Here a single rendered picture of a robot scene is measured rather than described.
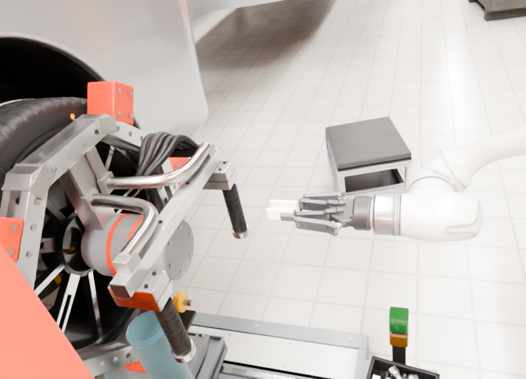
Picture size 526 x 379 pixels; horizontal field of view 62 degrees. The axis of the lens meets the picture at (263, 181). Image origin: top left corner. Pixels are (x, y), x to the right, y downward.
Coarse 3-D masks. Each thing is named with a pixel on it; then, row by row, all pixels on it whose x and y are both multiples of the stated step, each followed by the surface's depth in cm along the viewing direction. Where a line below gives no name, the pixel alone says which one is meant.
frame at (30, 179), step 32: (64, 128) 88; (96, 128) 89; (128, 128) 98; (32, 160) 79; (64, 160) 81; (32, 192) 74; (160, 192) 119; (32, 224) 75; (32, 256) 74; (32, 288) 74; (128, 320) 109; (96, 352) 96; (128, 352) 100
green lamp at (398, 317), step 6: (390, 312) 93; (396, 312) 92; (402, 312) 92; (408, 312) 92; (390, 318) 92; (396, 318) 91; (402, 318) 91; (408, 318) 91; (390, 324) 92; (396, 324) 91; (402, 324) 91; (408, 324) 91; (390, 330) 93; (396, 330) 93; (402, 330) 92; (408, 330) 92
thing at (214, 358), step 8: (200, 336) 155; (208, 336) 156; (216, 336) 156; (216, 344) 155; (224, 344) 156; (208, 352) 153; (216, 352) 150; (224, 352) 156; (208, 360) 151; (216, 360) 150; (200, 368) 149; (208, 368) 148; (216, 368) 150; (200, 376) 146; (208, 376) 144; (216, 376) 150
